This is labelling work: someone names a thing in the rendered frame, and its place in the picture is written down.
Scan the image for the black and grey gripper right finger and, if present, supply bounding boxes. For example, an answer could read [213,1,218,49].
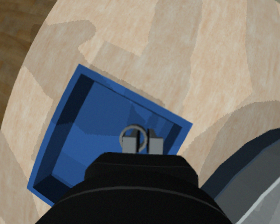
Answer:
[147,129,164,155]

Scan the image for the grey round turning table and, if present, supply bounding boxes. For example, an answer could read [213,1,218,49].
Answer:
[201,128,280,224]

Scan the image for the blue rectangular crate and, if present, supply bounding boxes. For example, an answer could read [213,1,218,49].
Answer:
[27,64,193,207]

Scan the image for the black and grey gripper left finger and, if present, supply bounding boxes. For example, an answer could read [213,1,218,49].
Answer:
[122,129,140,154]

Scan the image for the grey metal ring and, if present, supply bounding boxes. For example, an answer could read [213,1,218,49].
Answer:
[119,124,147,152]

